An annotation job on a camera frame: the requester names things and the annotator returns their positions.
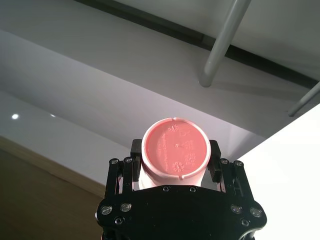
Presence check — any pink plastic cup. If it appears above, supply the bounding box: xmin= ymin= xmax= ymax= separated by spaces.
xmin=140 ymin=116 xmax=212 ymax=190

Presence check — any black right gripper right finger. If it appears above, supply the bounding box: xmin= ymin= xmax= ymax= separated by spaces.
xmin=206 ymin=139 xmax=253 ymax=200

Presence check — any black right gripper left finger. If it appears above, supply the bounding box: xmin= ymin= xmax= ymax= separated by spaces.
xmin=106 ymin=138 xmax=145 ymax=200

